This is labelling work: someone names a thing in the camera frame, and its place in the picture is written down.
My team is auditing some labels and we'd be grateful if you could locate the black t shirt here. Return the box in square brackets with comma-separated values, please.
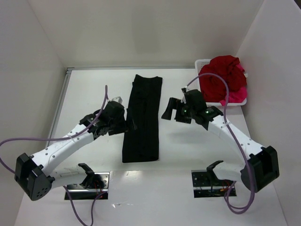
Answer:
[122, 74, 163, 163]

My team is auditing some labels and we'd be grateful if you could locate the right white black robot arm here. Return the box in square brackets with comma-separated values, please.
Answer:
[161, 88, 279, 193]

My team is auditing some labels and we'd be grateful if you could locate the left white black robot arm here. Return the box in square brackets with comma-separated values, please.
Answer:
[15, 100, 136, 201]

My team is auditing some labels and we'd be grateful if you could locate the dark red t shirt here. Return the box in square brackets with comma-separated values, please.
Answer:
[199, 55, 247, 102]

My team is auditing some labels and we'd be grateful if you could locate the white plastic basket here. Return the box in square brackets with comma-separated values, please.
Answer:
[195, 59, 247, 106]

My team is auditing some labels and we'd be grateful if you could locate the pink t shirt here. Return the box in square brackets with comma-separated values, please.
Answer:
[219, 64, 247, 106]

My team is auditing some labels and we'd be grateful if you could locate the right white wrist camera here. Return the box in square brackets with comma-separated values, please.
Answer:
[181, 86, 189, 104]

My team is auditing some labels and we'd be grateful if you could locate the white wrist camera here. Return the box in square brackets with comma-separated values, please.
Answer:
[181, 86, 189, 104]
[111, 97, 123, 104]

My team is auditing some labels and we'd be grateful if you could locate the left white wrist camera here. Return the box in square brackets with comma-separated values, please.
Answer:
[111, 97, 123, 104]

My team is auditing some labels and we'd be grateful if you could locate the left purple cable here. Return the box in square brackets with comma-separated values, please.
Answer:
[0, 85, 111, 226]

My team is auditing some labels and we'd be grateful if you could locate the purple cable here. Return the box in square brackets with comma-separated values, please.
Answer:
[184, 73, 256, 215]
[0, 85, 111, 226]

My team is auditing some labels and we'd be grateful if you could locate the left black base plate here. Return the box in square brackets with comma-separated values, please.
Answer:
[67, 172, 110, 200]

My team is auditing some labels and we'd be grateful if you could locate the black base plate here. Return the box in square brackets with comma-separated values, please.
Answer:
[67, 172, 110, 200]
[191, 170, 233, 198]

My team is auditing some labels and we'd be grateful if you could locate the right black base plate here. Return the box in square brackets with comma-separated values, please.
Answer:
[191, 170, 233, 198]

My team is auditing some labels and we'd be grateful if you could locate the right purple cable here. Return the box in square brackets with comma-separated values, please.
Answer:
[184, 73, 256, 215]

